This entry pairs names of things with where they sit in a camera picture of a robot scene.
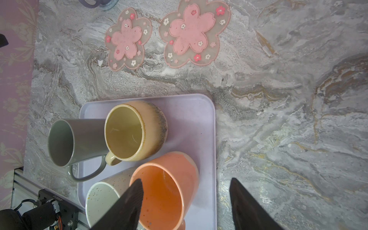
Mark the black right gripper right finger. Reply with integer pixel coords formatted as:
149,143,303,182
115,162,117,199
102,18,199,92
229,178,283,230

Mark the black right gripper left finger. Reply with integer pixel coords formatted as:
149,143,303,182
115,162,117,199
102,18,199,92
92,179,144,230

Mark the orange mug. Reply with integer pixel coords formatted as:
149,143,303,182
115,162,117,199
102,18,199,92
130,151,199,230

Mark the pink flower silicone coaster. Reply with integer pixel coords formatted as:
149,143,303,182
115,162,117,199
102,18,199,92
159,1,231,68

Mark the blue woven round coaster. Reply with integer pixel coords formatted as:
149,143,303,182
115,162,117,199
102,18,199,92
99,0,119,11

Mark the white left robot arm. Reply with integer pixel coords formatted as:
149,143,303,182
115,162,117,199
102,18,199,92
1,202,57,230

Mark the white cream mug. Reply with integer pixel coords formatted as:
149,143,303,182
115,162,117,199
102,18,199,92
86,167,136,230

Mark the yellow beige mug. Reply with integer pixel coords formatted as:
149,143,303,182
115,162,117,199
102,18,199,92
104,101,168,166

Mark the grey green mug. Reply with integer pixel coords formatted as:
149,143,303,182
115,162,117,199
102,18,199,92
48,119,109,183

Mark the lilac plastic tray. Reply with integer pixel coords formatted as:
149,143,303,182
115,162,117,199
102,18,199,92
76,94,217,230

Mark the aluminium front frame rail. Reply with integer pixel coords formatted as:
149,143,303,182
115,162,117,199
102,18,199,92
11,168,86,216

